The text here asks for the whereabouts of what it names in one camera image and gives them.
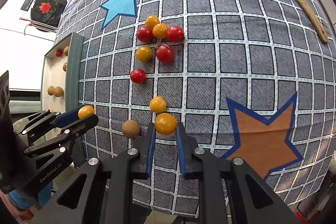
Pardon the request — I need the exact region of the shallow grey box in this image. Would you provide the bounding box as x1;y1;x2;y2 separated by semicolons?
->
43;32;85;164

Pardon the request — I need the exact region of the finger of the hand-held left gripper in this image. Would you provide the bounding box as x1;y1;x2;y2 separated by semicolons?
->
23;114;99;159
13;110;79;135

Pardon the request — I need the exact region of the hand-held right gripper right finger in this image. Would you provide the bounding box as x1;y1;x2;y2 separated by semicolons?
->
176;122;300;224

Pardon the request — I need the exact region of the person's left forearm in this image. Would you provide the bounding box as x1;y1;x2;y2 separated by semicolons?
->
0;191;19;214

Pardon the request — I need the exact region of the white washing machine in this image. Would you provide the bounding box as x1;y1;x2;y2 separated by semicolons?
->
20;0;72;35

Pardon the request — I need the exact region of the yellow cherry tomato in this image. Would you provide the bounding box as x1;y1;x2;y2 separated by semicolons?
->
78;105;95;119
145;16;160;29
150;96;167;113
135;46;153;62
155;113;177;136
152;23;168;39

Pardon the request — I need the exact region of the person's left hand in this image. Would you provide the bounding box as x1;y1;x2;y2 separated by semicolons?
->
7;181;51;210

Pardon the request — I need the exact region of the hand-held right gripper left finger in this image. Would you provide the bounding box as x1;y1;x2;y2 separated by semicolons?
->
34;123;156;224

